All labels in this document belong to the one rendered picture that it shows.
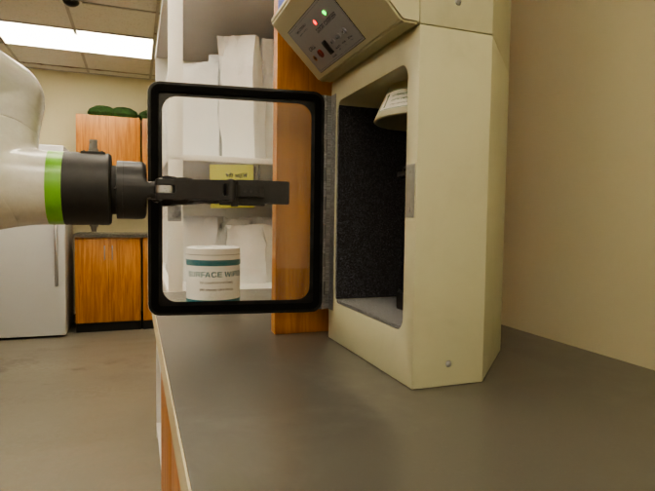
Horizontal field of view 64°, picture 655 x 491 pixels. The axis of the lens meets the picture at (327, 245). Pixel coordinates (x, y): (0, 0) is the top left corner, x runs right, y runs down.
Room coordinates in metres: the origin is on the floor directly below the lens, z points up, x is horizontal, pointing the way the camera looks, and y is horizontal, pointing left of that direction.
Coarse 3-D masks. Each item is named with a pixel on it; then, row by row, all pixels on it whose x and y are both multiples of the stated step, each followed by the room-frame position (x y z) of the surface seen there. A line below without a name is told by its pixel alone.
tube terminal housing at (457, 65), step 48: (432, 0) 0.69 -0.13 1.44; (480, 0) 0.71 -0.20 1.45; (384, 48) 0.78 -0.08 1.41; (432, 48) 0.69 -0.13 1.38; (480, 48) 0.71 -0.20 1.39; (336, 96) 0.95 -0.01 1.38; (384, 96) 0.91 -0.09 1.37; (432, 96) 0.69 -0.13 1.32; (480, 96) 0.71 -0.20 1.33; (336, 144) 0.95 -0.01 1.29; (432, 144) 0.69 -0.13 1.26; (480, 144) 0.71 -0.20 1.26; (432, 192) 0.69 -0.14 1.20; (480, 192) 0.71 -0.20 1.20; (432, 240) 0.69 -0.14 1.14; (480, 240) 0.71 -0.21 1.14; (432, 288) 0.69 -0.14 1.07; (480, 288) 0.71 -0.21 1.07; (336, 336) 0.94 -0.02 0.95; (384, 336) 0.76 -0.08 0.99; (432, 336) 0.69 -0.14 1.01; (480, 336) 0.72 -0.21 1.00; (432, 384) 0.69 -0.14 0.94
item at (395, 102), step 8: (392, 88) 0.82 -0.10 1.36; (400, 88) 0.80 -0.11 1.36; (392, 96) 0.80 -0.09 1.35; (400, 96) 0.79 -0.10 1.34; (384, 104) 0.82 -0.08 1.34; (392, 104) 0.80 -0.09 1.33; (400, 104) 0.78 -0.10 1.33; (384, 112) 0.81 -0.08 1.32; (392, 112) 0.79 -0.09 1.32; (400, 112) 0.78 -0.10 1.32; (376, 120) 0.83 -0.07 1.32; (384, 120) 0.89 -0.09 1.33; (392, 120) 0.90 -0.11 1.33; (400, 120) 0.91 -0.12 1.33; (384, 128) 0.90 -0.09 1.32; (392, 128) 0.91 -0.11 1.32; (400, 128) 0.92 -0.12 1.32
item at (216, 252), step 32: (192, 128) 0.91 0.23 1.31; (224, 128) 0.93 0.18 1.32; (256, 128) 0.94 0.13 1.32; (288, 128) 0.95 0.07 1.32; (192, 160) 0.91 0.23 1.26; (224, 160) 0.93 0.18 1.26; (256, 160) 0.94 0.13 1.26; (288, 160) 0.95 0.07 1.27; (192, 224) 0.91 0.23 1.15; (224, 224) 0.93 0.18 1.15; (256, 224) 0.94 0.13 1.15; (288, 224) 0.95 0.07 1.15; (192, 256) 0.91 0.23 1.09; (224, 256) 0.93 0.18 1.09; (256, 256) 0.94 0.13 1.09; (288, 256) 0.95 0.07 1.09; (192, 288) 0.91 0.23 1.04; (224, 288) 0.93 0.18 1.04; (256, 288) 0.94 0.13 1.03; (288, 288) 0.95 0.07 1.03
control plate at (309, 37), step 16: (320, 0) 0.77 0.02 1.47; (304, 16) 0.83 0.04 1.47; (320, 16) 0.80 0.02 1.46; (336, 16) 0.77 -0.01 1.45; (288, 32) 0.92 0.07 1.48; (304, 32) 0.87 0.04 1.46; (320, 32) 0.84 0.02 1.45; (336, 32) 0.80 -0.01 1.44; (352, 32) 0.77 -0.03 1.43; (304, 48) 0.91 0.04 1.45; (320, 48) 0.87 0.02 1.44; (336, 48) 0.84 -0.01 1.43; (352, 48) 0.80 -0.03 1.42; (320, 64) 0.92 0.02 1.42
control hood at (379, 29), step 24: (288, 0) 0.84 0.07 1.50; (312, 0) 0.79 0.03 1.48; (336, 0) 0.74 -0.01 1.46; (360, 0) 0.70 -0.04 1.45; (384, 0) 0.67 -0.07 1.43; (408, 0) 0.67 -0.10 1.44; (288, 24) 0.90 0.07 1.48; (360, 24) 0.74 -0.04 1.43; (384, 24) 0.70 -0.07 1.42; (408, 24) 0.68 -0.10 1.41; (360, 48) 0.79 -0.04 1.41; (312, 72) 0.96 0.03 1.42; (336, 72) 0.91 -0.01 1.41
